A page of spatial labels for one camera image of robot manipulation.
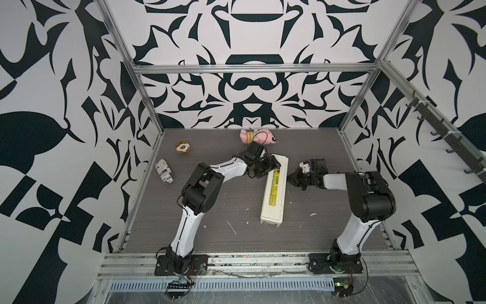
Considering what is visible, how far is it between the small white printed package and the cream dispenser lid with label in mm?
471

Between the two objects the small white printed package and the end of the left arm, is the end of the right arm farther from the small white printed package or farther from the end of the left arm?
the small white printed package

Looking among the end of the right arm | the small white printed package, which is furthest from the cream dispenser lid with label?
the small white printed package

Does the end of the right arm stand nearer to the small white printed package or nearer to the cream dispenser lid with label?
the cream dispenser lid with label

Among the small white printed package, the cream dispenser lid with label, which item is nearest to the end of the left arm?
the cream dispenser lid with label

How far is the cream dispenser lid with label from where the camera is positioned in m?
0.81

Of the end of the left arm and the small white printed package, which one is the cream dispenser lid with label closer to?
the end of the left arm

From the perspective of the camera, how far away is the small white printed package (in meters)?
0.96
